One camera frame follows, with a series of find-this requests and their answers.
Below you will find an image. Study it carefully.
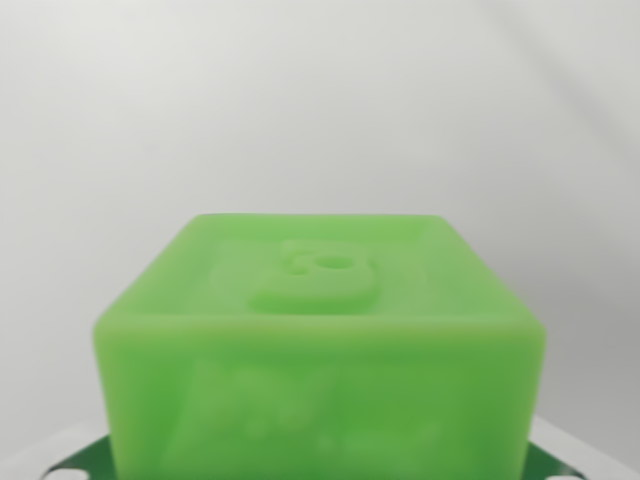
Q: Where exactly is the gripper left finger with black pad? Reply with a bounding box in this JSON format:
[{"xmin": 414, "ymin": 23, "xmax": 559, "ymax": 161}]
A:
[{"xmin": 0, "ymin": 417, "xmax": 118, "ymax": 480}]

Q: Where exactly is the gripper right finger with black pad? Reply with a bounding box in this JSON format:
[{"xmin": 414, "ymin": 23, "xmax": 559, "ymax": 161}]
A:
[{"xmin": 524, "ymin": 419, "xmax": 640, "ymax": 480}]

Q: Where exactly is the green cube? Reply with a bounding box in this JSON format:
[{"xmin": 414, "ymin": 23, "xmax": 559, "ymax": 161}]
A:
[{"xmin": 91, "ymin": 212, "xmax": 548, "ymax": 480}]

